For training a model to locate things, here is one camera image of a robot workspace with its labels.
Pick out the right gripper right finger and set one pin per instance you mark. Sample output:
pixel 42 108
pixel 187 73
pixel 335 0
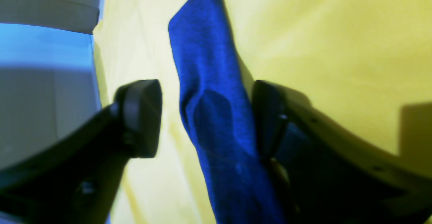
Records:
pixel 333 177

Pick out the navy blue long-sleeve shirt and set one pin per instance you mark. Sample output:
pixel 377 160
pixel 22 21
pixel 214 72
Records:
pixel 218 117

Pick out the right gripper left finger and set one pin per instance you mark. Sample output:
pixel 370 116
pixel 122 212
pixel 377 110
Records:
pixel 75 181

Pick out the yellow table cloth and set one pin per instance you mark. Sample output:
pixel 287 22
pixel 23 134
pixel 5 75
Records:
pixel 365 64

